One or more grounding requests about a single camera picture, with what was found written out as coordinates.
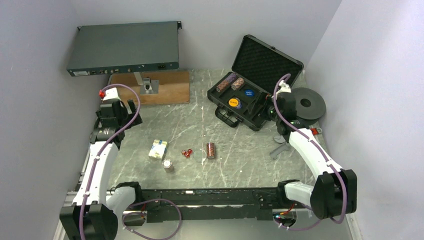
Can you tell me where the wooden board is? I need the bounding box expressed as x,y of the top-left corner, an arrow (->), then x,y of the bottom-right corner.
109,70 -> 190,105

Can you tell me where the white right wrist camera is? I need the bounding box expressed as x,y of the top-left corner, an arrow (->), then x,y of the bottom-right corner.
276,81 -> 292,95

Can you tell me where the grey rack network switch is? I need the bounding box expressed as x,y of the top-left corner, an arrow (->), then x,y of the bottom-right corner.
66,21 -> 182,77

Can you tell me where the dark grey round disc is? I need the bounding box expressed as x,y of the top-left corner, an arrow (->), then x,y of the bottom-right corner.
291,87 -> 327,120

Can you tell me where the black poker set case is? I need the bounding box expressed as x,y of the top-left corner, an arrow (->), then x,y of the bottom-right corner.
207,34 -> 304,131

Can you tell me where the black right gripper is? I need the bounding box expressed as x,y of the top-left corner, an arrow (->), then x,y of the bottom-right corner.
246,91 -> 282,123

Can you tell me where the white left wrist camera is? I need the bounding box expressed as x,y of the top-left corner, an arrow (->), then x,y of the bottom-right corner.
98,87 -> 121,101

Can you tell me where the brown purple chip stack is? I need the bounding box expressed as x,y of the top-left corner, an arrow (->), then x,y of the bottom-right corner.
216,72 -> 238,93

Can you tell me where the brown white chip stack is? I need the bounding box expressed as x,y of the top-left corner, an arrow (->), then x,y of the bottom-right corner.
231,77 -> 245,91

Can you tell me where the grey metal stand bracket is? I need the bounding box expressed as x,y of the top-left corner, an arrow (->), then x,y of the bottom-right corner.
133,72 -> 160,95

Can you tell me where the Texas Hold'em card box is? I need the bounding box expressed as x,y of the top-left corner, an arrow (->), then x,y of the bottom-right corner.
148,139 -> 168,161

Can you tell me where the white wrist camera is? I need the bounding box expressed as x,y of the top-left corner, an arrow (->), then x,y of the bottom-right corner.
276,81 -> 292,95
98,87 -> 121,101

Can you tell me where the orange blue chip stack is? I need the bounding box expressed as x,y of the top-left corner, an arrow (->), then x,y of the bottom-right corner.
162,159 -> 175,173

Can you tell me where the red brown chip stack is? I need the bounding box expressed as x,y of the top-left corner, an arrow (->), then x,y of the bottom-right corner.
206,142 -> 216,159

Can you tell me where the yellow big blind button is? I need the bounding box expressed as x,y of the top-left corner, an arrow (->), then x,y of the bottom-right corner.
228,97 -> 242,109

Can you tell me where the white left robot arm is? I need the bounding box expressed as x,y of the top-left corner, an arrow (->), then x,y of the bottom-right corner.
59,98 -> 144,240

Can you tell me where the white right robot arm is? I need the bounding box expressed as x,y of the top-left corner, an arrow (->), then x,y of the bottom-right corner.
258,92 -> 358,224

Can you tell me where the red handled adjustable wrench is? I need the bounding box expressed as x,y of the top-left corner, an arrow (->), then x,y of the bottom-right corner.
273,127 -> 323,144

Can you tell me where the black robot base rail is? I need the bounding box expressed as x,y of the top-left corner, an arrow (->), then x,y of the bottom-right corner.
124,187 -> 303,223

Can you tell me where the blue small blind button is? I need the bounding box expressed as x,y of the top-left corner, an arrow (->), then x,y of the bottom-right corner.
244,89 -> 255,98

